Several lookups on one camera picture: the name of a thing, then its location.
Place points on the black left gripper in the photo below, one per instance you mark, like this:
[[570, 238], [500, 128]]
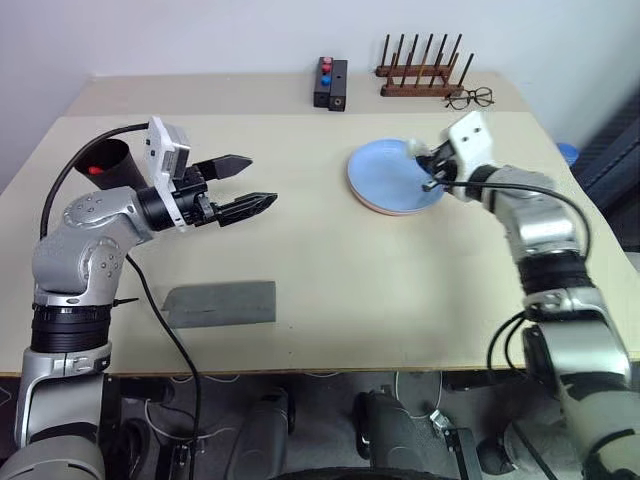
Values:
[[192, 205]]

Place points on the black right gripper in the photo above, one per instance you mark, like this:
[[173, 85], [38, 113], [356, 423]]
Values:
[[445, 165]]

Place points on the blue plate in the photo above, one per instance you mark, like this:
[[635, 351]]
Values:
[[385, 172]]

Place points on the grey rectangular mat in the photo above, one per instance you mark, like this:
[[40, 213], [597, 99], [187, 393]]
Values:
[[220, 305]]

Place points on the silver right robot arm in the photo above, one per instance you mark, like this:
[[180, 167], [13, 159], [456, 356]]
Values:
[[545, 230]]

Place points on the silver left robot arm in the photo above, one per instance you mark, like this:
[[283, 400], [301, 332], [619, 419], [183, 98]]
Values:
[[85, 235]]

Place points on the black cup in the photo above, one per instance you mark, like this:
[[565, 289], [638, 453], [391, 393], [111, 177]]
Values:
[[122, 167]]

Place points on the pink plate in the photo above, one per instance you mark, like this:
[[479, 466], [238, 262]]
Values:
[[385, 211]]

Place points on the black thin-framed eyeglasses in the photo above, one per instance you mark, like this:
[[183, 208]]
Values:
[[470, 98]]

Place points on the wooden peg dish rack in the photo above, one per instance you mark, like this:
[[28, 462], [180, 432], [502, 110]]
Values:
[[415, 85]]

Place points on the plain black box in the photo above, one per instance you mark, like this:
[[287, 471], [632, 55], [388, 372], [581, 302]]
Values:
[[339, 87]]

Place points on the black box with coloured buttons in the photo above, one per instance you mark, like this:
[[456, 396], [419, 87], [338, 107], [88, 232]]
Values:
[[322, 92]]

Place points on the blue bottle cap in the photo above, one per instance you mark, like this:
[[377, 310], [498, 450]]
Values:
[[568, 152]]

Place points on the dark rounded robot leg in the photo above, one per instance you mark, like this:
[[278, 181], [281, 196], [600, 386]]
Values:
[[387, 435], [262, 435]]

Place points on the dark rounded base rim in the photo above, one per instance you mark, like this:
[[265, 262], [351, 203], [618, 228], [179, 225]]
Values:
[[335, 474]]

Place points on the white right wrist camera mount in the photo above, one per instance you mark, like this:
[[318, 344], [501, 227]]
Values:
[[472, 140]]

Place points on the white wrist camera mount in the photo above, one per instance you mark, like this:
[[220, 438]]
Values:
[[472, 140], [160, 150]]

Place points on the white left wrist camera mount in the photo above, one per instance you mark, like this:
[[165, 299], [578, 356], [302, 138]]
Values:
[[160, 150]]

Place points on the metal clamp bracket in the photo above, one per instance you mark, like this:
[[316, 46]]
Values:
[[442, 424]]

